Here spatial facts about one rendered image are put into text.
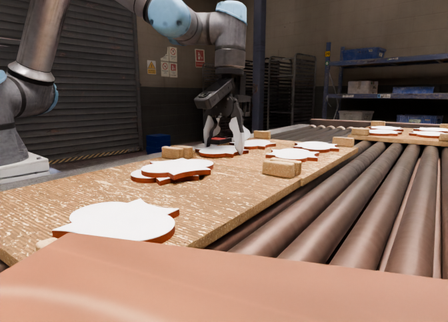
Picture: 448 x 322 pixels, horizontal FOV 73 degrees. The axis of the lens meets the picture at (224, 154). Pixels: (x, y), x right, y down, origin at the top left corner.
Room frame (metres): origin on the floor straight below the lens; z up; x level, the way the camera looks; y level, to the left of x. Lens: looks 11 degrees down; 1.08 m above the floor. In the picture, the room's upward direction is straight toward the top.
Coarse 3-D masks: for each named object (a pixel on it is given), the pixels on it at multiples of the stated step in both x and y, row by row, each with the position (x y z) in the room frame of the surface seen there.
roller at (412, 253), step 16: (432, 160) 0.75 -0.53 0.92; (416, 176) 0.63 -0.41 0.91; (432, 176) 0.61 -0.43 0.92; (416, 192) 0.50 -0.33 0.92; (432, 192) 0.51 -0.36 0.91; (416, 208) 0.42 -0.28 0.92; (432, 208) 0.43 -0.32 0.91; (400, 224) 0.39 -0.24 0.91; (416, 224) 0.36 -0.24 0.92; (432, 224) 0.38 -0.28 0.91; (400, 240) 0.33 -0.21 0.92; (416, 240) 0.32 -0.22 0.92; (432, 240) 0.34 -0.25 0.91; (400, 256) 0.29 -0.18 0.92; (416, 256) 0.28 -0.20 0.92; (432, 256) 0.30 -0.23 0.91; (400, 272) 0.26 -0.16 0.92; (416, 272) 0.26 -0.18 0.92; (432, 272) 0.28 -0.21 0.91
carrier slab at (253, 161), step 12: (228, 144) 0.90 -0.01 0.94; (276, 144) 0.90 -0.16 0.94; (288, 144) 0.90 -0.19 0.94; (240, 156) 0.72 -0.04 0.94; (252, 156) 0.72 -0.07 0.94; (264, 156) 0.72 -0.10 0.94; (324, 156) 0.72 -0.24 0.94; (336, 156) 0.72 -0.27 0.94; (348, 156) 0.77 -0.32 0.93; (240, 168) 0.60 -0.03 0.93; (252, 168) 0.60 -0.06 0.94; (312, 168) 0.60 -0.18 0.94; (324, 168) 0.61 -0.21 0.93; (312, 180) 0.56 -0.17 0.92
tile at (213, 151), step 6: (198, 150) 0.76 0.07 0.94; (204, 150) 0.74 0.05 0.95; (210, 150) 0.74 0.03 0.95; (216, 150) 0.74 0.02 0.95; (222, 150) 0.74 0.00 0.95; (228, 150) 0.74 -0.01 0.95; (234, 150) 0.74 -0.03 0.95; (246, 150) 0.75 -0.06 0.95; (204, 156) 0.70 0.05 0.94; (210, 156) 0.69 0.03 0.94; (216, 156) 0.69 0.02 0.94; (222, 156) 0.70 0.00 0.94; (228, 156) 0.70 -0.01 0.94
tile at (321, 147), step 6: (300, 144) 0.84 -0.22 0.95; (306, 144) 0.84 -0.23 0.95; (312, 144) 0.84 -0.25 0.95; (318, 144) 0.84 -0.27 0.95; (324, 144) 0.84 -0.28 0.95; (330, 144) 0.84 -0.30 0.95; (336, 144) 0.84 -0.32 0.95; (312, 150) 0.77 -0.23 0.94; (318, 150) 0.76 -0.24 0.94; (324, 150) 0.76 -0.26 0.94; (330, 150) 0.79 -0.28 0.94; (336, 150) 0.78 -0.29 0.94
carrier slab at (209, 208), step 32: (160, 160) 0.67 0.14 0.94; (0, 192) 0.44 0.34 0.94; (32, 192) 0.44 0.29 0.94; (64, 192) 0.44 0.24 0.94; (96, 192) 0.44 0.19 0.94; (128, 192) 0.44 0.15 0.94; (160, 192) 0.44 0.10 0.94; (192, 192) 0.44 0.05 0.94; (224, 192) 0.44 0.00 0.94; (256, 192) 0.44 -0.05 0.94; (288, 192) 0.48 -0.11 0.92; (0, 224) 0.33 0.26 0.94; (32, 224) 0.33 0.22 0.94; (64, 224) 0.33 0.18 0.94; (192, 224) 0.33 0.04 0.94; (224, 224) 0.33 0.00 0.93; (0, 256) 0.27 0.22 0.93
